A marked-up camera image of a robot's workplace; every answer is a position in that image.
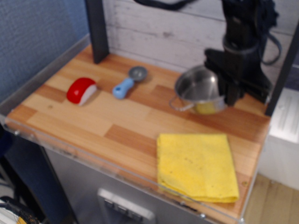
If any white box at right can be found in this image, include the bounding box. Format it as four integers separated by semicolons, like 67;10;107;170
258;88;299;190

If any clear acrylic table guard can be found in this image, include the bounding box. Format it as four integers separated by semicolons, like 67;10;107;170
0;36;270;224

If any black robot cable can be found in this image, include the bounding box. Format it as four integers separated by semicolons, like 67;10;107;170
134;0;283;65

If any dark left vertical post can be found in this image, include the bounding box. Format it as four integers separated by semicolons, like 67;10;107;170
85;0;109;64

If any yellow towel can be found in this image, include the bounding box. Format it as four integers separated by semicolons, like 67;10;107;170
157;133;239;203

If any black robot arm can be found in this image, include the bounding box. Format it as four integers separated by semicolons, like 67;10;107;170
205;0;282;106

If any red and white toy cheese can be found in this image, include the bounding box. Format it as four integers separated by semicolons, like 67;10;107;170
66;77;97;106

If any black yellow cable bundle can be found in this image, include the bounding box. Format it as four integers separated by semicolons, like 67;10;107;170
0;197;45;224

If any blue grey ice cream scoop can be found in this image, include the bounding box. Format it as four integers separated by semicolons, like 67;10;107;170
112;66;148;99

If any dark right vertical post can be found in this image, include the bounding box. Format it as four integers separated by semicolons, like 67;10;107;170
263;0;299;117

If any metal pot with handles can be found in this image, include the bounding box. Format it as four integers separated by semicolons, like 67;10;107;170
169;65;227;115

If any silver cabinet control panel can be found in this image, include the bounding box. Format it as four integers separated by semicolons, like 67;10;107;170
97;188;156;224

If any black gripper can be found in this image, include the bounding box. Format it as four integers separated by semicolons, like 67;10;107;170
204;49;272;106

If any dark vertical post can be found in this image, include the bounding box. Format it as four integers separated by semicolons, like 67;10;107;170
85;0;109;64
263;0;299;117

